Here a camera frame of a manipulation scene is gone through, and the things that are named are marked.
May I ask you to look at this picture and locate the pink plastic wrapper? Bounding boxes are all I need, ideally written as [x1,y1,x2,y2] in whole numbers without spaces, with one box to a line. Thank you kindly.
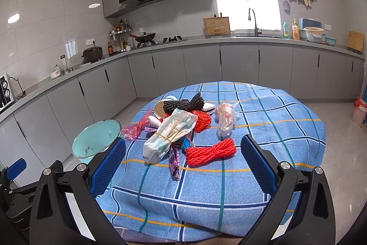
[121,109,153,141]

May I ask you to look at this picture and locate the red rope bundle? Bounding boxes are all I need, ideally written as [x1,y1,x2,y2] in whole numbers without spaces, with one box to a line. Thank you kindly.
[185,138,238,167]

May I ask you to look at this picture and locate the purple wrapper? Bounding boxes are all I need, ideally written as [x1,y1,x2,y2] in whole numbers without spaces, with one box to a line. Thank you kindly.
[169,135,193,181]

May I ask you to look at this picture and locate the clear plastic bag pink contents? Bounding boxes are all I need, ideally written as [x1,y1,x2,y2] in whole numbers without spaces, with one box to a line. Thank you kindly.
[215,103,239,139]

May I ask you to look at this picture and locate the red mesh bag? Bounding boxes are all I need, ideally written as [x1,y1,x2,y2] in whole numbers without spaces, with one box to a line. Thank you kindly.
[190,110,211,133]

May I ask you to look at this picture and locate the white blue paper cup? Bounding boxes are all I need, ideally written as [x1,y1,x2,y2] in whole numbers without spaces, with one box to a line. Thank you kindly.
[154,95,177,119]

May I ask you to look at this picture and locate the white patterned plastic bag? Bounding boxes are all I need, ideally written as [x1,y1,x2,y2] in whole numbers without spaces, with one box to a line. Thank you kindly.
[142,108,198,164]

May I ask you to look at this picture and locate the black rope bundle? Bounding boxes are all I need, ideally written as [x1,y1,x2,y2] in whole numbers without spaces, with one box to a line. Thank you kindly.
[162,91,205,115]

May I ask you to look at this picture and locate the white sponge block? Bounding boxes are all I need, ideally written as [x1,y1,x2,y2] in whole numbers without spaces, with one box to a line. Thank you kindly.
[202,102,216,114]

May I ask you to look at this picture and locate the black kitchen faucet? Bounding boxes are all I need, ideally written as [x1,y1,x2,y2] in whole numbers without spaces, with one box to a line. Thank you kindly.
[247,8,262,37]

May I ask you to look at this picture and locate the grey lower cabinets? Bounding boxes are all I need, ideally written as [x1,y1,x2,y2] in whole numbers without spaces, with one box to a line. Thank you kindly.
[1,41,364,185]

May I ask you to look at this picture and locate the blue plaid tablecloth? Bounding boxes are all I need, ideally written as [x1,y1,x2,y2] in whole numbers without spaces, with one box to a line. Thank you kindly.
[96,82,326,242]

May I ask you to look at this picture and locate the white microwave oven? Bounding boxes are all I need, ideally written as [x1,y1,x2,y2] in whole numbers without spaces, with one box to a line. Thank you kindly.
[0,73,14,112]

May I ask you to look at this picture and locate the black rice cooker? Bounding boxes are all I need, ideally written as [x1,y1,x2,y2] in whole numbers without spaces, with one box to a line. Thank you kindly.
[81,45,103,64]

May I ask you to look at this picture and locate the spice rack with bottles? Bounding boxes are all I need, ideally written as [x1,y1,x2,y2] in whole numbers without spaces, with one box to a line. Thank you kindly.
[108,18,132,56]

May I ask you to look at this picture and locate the small wooden board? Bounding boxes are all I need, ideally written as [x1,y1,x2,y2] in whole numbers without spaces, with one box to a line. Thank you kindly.
[347,31,364,52]

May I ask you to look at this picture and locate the blue dish rack box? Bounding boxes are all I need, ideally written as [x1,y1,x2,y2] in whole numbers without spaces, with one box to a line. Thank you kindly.
[299,18,324,43]

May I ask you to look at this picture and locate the green detergent bottle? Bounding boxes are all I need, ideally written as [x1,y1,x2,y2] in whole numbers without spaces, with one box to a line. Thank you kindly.
[283,21,289,39]

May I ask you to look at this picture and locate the yellow detergent bottle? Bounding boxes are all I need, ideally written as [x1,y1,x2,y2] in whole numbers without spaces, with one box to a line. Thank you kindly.
[292,19,300,40]

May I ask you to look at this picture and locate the gas stove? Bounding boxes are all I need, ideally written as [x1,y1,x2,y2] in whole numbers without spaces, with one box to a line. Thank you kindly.
[135,35,187,48]

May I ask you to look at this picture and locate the black wok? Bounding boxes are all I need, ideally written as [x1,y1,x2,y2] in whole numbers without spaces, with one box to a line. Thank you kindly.
[129,33,156,43]

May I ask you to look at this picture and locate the wooden cutting board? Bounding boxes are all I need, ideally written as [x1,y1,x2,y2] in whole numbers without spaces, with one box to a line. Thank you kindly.
[203,17,231,36]

